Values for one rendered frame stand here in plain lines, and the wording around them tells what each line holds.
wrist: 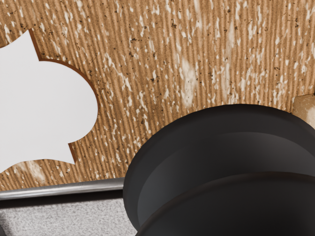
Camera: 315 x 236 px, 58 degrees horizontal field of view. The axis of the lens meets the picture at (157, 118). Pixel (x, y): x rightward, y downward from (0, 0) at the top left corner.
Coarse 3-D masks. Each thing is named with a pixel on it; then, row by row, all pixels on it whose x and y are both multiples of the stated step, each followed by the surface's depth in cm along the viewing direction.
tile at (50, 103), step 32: (32, 32) 22; (0, 64) 23; (32, 64) 23; (64, 64) 23; (0, 96) 24; (32, 96) 24; (64, 96) 24; (96, 96) 24; (0, 128) 25; (32, 128) 25; (64, 128) 25; (0, 160) 27; (64, 160) 27
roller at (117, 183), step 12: (96, 180) 32; (108, 180) 32; (120, 180) 32; (0, 192) 32; (12, 192) 32; (24, 192) 32; (36, 192) 32; (48, 192) 32; (60, 192) 33; (72, 192) 33; (84, 192) 33
